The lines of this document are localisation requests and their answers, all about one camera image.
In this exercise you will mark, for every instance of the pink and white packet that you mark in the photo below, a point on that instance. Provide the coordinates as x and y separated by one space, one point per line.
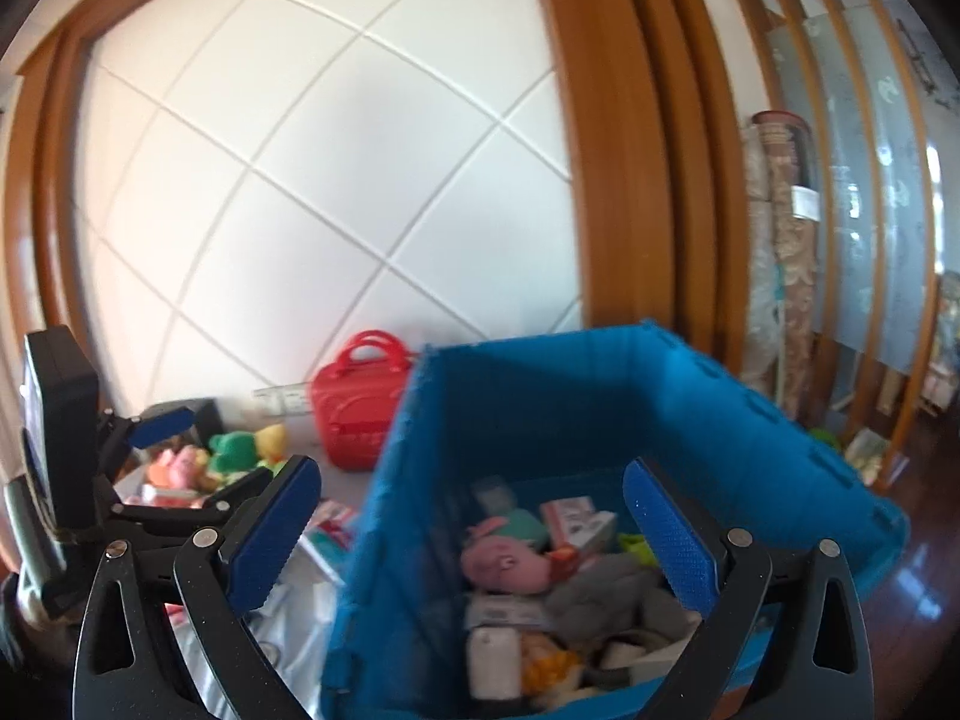
330 532

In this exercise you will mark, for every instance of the white labelled packet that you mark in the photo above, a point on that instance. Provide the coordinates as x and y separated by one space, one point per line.
502 611

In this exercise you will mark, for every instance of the white wall socket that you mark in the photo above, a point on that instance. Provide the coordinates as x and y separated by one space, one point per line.
281 399

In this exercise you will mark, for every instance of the green plush toy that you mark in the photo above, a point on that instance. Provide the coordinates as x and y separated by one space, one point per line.
232 454

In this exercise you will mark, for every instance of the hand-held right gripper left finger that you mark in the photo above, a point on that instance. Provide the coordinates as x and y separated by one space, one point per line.
270 532

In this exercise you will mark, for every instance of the pink pig plush toy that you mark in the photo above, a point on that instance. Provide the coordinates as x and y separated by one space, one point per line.
502 559

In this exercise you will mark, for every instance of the wooden slatted glass partition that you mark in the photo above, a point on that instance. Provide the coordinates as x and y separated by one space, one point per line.
862 127

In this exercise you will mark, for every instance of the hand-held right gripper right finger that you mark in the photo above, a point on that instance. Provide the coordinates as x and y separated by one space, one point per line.
667 540

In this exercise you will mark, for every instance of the white rectangular box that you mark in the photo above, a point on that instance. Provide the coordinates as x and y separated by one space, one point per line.
495 660

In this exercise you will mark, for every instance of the wooden wall panel frame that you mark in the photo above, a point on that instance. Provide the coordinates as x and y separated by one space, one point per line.
637 165

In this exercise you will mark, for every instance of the orange yellow plush toy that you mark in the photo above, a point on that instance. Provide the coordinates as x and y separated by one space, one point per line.
551 664

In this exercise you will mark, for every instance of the red toy suitcase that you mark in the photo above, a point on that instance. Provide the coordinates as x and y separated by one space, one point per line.
349 412

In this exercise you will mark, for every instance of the dark picture frame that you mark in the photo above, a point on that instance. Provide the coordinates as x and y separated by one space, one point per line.
206 420

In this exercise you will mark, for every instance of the small white pink carton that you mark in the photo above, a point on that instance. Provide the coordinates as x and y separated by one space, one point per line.
581 525

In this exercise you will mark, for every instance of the grey plush toy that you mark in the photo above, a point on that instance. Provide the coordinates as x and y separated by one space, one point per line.
622 600

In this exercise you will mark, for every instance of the rolled patterned fabric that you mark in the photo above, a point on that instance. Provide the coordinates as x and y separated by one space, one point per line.
784 255

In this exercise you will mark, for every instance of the teal plush toy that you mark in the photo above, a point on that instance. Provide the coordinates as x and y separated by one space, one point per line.
521 525

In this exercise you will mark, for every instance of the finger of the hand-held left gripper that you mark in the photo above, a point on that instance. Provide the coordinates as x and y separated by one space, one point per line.
180 517
161 424

